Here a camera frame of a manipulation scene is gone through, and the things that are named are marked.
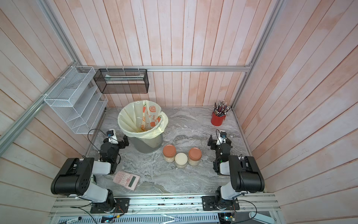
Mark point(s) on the oatmeal jar with brown lid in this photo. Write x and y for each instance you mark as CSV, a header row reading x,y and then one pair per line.
x,y
169,153

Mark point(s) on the black wire mesh basket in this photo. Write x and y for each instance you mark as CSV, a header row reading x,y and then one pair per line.
x,y
122,81

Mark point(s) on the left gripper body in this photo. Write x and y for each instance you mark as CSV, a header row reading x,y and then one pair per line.
x,y
121,142

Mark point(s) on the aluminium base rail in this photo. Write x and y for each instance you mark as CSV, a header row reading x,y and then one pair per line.
x,y
130,206

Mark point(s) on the horizontal aluminium frame bar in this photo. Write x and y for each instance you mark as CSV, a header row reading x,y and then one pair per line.
x,y
178,68

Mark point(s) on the oatmeal jar with cream lid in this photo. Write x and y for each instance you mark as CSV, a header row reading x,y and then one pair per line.
x,y
181,160

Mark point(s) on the white wire mesh shelf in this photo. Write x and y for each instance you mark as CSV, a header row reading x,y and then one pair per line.
x,y
76,101

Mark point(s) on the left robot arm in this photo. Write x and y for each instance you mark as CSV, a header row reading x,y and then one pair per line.
x,y
77,178

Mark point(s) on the pink calculator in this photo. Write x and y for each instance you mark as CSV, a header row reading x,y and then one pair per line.
x,y
126,180

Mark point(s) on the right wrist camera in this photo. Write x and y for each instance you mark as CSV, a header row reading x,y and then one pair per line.
x,y
223,134

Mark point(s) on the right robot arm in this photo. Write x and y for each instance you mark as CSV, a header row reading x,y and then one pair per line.
x,y
245,176

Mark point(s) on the brown jar lid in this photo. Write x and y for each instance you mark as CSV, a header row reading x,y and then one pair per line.
x,y
195,154

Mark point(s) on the red pencil cup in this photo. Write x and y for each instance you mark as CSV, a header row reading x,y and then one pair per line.
x,y
217,120

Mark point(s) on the bundle of pencils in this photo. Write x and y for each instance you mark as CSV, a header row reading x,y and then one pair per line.
x,y
221,108

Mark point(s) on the grey trash bin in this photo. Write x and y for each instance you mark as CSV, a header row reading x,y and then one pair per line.
x,y
147,146

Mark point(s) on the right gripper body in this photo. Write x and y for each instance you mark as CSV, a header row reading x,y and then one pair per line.
x,y
213,143

